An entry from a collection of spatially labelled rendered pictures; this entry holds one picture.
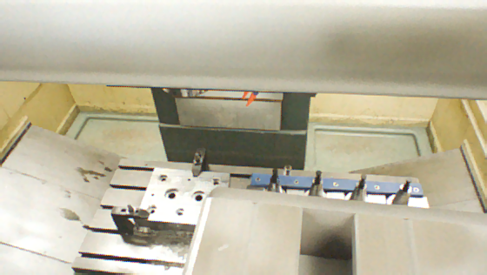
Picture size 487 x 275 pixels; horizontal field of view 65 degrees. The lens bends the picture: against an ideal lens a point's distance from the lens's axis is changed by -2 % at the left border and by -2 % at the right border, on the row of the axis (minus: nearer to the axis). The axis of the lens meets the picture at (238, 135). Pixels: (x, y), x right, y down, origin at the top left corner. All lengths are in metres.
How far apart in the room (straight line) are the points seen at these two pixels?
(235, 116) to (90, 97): 1.04
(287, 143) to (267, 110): 0.22
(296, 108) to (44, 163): 1.19
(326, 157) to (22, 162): 1.47
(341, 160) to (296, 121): 0.44
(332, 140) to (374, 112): 0.27
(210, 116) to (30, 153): 0.88
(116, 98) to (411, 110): 1.63
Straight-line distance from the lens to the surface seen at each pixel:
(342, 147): 2.14
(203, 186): 1.42
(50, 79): 0.17
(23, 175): 1.99
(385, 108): 2.19
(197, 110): 1.71
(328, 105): 2.14
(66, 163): 2.03
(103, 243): 1.48
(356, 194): 1.05
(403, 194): 1.07
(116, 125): 2.40
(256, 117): 1.69
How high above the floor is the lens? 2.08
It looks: 44 degrees down
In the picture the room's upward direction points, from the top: 4 degrees counter-clockwise
